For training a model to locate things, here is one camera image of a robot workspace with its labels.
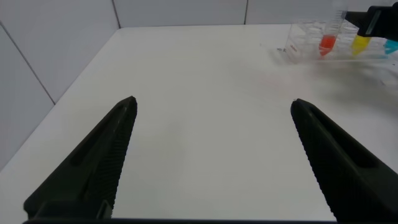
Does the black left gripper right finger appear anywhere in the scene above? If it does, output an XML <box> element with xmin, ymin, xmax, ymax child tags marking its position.
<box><xmin>290</xmin><ymin>98</ymin><xmax>398</xmax><ymax>223</ymax></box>

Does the test tube with red liquid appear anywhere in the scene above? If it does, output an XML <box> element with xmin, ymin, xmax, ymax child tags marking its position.
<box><xmin>318</xmin><ymin>0</ymin><xmax>348</xmax><ymax>57</ymax></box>

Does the test tube with blue liquid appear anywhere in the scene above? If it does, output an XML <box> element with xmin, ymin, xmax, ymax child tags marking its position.
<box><xmin>384</xmin><ymin>39</ymin><xmax>398</xmax><ymax>55</ymax></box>

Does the clear plastic test tube rack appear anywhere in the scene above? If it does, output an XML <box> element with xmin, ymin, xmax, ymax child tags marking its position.
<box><xmin>284</xmin><ymin>20</ymin><xmax>398</xmax><ymax>62</ymax></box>

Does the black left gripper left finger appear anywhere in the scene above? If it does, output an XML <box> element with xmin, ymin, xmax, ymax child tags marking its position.
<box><xmin>23</xmin><ymin>95</ymin><xmax>138</xmax><ymax>220</ymax></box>

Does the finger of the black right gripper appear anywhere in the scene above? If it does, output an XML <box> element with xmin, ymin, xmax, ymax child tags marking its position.
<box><xmin>345</xmin><ymin>4</ymin><xmax>398</xmax><ymax>41</ymax></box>

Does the test tube with yellow pigment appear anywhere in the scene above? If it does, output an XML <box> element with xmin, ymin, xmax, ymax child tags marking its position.
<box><xmin>351</xmin><ymin>34</ymin><xmax>373</xmax><ymax>57</ymax></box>

